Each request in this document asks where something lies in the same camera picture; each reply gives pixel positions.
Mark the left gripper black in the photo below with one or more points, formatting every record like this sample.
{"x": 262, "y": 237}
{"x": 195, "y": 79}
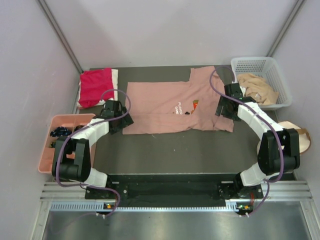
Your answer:
{"x": 126, "y": 121}

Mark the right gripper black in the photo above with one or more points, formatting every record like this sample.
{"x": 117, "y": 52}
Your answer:
{"x": 221, "y": 110}

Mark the pink printed t shirt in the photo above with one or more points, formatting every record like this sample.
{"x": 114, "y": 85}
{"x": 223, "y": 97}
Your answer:
{"x": 173, "y": 107}

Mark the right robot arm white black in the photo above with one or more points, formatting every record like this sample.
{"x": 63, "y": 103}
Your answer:
{"x": 279, "y": 149}

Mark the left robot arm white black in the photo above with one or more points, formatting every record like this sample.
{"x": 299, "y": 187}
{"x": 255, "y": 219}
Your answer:
{"x": 72, "y": 153}

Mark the folded red t shirt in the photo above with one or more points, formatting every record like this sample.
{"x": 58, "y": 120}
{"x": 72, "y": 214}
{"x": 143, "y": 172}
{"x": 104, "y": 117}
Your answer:
{"x": 96, "y": 87}

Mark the beige crumpled t shirt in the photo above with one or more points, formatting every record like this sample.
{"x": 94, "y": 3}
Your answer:
{"x": 257, "y": 88}

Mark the folded cream t shirt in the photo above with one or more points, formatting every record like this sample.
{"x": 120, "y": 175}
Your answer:
{"x": 115, "y": 77}

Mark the black brown rolled sock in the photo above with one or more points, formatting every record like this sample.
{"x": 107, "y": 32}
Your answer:
{"x": 78, "y": 127}

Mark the pink compartment tray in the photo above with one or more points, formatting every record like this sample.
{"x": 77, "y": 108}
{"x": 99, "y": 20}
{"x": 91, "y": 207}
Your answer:
{"x": 69, "y": 121}

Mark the white perforated plastic basket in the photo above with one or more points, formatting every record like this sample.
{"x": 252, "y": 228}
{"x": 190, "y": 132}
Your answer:
{"x": 267, "y": 68}

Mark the dark blue rolled sock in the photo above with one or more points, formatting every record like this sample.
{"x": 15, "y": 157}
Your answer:
{"x": 60, "y": 132}

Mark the dark green rolled sock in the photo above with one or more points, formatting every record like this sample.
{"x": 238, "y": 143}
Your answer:
{"x": 53, "y": 144}

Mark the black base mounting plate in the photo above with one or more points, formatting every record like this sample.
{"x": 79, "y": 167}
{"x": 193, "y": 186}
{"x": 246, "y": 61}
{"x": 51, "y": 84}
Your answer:
{"x": 181, "y": 190}

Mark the cream round fabric bag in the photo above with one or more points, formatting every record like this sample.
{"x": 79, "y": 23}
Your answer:
{"x": 303, "y": 135}

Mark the aluminium rail frame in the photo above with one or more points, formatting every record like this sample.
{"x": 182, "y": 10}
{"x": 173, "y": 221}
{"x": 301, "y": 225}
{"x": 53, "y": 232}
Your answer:
{"x": 288, "y": 213}

